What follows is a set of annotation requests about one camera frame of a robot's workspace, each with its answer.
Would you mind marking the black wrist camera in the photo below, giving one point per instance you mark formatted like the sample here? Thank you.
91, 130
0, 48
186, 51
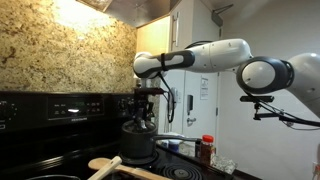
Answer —
150, 90

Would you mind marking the steel range hood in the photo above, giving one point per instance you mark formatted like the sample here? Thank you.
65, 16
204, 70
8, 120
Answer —
140, 11

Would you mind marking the white paper notice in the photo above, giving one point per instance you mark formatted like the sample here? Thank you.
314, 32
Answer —
204, 88

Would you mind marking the grey door closer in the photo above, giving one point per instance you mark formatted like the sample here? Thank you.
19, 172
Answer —
217, 18

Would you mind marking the black door lock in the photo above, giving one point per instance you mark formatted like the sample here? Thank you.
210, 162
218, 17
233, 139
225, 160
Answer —
190, 104

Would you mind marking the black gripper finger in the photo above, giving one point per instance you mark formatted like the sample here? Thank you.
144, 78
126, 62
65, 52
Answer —
138, 119
149, 118

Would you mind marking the brown wooden spoon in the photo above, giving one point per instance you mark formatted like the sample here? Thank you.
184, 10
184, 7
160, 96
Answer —
96, 164

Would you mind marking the white grey Franka robot arm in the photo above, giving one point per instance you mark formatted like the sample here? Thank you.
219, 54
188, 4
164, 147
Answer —
216, 55

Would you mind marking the clear crinkled plastic container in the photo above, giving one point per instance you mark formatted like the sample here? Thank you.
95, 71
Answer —
225, 164

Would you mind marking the spice jar with red cap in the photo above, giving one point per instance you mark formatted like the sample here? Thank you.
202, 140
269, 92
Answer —
207, 151

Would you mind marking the black electric stove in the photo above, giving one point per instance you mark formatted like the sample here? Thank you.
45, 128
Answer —
33, 110

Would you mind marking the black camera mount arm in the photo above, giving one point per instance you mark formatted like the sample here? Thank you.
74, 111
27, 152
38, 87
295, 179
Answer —
300, 120

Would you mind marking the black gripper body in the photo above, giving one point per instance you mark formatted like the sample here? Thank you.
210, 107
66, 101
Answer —
145, 102

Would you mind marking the wooden cabinet with white door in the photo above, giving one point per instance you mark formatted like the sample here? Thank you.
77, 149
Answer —
153, 36

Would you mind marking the light wooden spatula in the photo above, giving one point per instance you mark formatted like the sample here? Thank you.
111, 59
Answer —
111, 165

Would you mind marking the black bar-shaped camera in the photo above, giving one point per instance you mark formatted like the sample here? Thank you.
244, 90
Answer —
256, 99

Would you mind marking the blue jar with white lid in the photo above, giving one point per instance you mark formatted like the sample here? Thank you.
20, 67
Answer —
173, 146

